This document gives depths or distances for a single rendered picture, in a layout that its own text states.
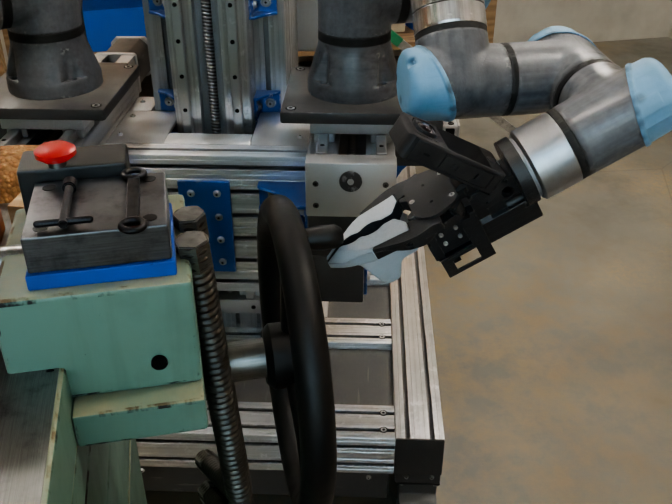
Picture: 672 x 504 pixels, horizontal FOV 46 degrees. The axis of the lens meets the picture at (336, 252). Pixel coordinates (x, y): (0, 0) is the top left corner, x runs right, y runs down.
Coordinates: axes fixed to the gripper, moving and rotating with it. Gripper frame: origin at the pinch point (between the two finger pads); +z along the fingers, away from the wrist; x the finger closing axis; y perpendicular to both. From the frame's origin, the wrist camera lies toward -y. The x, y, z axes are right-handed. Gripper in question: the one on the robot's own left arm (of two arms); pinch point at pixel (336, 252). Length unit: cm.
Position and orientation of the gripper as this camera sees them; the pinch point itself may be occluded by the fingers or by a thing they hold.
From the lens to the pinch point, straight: 79.2
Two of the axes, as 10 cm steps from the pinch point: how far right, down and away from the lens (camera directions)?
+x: -1.8, -5.9, 7.9
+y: 4.7, 6.5, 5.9
